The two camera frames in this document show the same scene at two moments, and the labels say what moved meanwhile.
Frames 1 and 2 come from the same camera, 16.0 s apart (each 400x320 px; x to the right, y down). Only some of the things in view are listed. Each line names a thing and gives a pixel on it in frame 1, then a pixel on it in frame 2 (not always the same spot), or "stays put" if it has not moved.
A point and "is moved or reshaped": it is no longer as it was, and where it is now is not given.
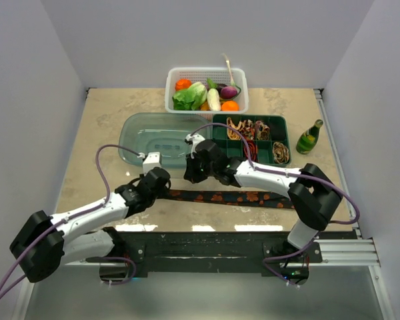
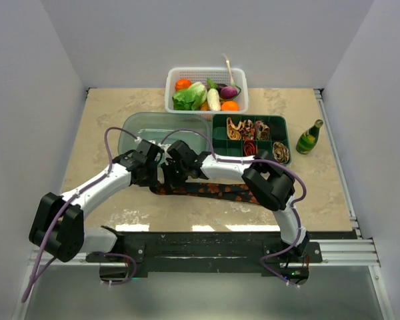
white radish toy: x=213 y=97 stays put
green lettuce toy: x=191 y=99 stays put
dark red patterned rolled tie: x=249 y=129 stays put
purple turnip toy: x=229 y=92 stays put
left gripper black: x=143 y=176 → x=154 y=180
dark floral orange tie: x=234 y=198 is moved or reshaped
